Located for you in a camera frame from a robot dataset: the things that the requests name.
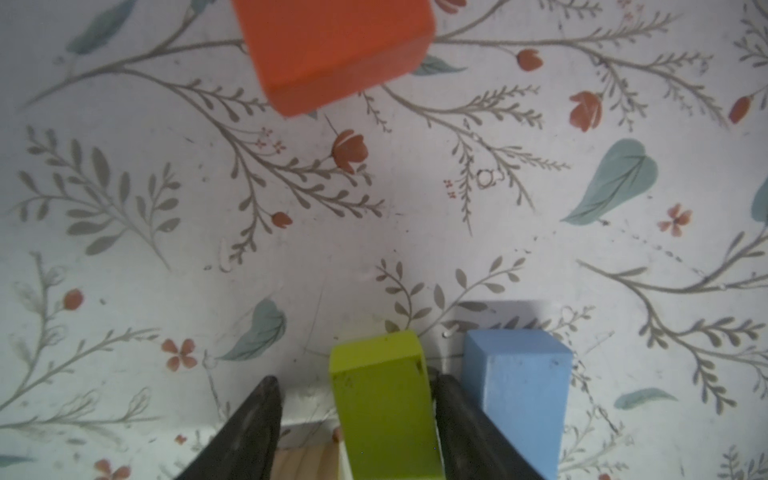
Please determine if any blue wood block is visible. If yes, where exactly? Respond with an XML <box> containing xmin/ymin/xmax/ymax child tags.
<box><xmin>461</xmin><ymin>329</ymin><xmax>573</xmax><ymax>479</ymax></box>

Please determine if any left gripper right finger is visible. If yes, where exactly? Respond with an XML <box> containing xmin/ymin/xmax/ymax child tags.
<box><xmin>433</xmin><ymin>374</ymin><xmax>542</xmax><ymax>480</ymax></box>

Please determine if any red-orange wood block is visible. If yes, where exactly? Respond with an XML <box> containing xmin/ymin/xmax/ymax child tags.
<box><xmin>233</xmin><ymin>0</ymin><xmax>436</xmax><ymax>117</ymax></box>

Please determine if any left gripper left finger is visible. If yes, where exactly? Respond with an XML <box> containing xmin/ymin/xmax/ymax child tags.
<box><xmin>177</xmin><ymin>375</ymin><xmax>282</xmax><ymax>480</ymax></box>

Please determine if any small natural wood cube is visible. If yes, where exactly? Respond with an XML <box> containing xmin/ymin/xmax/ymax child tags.
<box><xmin>270</xmin><ymin>443</ymin><xmax>340</xmax><ymax>480</ymax></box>

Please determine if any green wood block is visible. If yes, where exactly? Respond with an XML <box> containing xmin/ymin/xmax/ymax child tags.
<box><xmin>329</xmin><ymin>331</ymin><xmax>444</xmax><ymax>479</ymax></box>

